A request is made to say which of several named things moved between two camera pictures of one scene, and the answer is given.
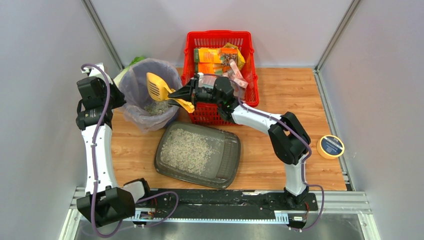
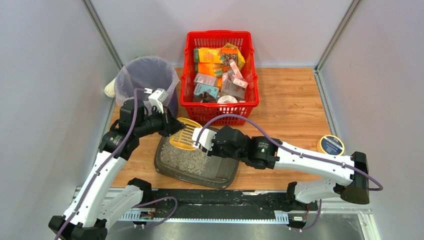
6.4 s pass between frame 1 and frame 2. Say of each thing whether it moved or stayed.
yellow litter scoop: moved
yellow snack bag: stayed
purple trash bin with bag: stayed
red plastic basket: stayed
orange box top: stayed
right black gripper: moved
